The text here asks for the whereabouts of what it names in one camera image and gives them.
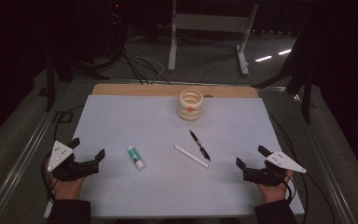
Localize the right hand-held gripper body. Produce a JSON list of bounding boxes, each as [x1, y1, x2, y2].
[[242, 150, 308, 188]]

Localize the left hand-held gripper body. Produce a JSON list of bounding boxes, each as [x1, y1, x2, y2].
[[47, 140, 101, 182]]

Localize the green white glue stick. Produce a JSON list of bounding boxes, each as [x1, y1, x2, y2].
[[127, 145, 146, 171]]

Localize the black pen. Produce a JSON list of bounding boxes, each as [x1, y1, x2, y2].
[[189, 130, 212, 161]]

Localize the white pen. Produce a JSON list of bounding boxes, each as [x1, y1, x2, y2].
[[173, 144, 210, 169]]

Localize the cream ribbed pen holder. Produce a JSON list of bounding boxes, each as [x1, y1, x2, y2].
[[177, 89, 204, 122]]

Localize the person's right hand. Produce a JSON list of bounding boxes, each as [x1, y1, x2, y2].
[[255, 171, 294, 203]]

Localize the person's left hand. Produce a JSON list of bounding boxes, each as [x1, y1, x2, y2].
[[48, 169, 87, 201]]

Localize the black tripod stand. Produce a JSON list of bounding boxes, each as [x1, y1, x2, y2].
[[251, 18, 316, 124]]

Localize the white table mat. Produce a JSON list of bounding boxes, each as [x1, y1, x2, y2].
[[43, 94, 306, 218]]

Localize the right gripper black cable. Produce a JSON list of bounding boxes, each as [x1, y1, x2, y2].
[[268, 111, 337, 224]]

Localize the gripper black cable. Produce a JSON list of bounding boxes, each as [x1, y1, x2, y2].
[[41, 105, 85, 204], [268, 111, 337, 224]]

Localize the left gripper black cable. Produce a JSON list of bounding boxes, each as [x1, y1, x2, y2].
[[41, 105, 85, 204]]

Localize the metal floor rail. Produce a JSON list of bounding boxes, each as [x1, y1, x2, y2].
[[0, 83, 73, 224], [292, 92, 358, 224]]

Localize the black floor cables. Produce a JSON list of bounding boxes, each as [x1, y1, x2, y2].
[[120, 49, 172, 86]]

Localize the white floor cable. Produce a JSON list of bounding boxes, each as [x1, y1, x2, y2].
[[124, 46, 166, 85]]

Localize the white metal stand frame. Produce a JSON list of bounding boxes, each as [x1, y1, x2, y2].
[[167, 0, 259, 77]]

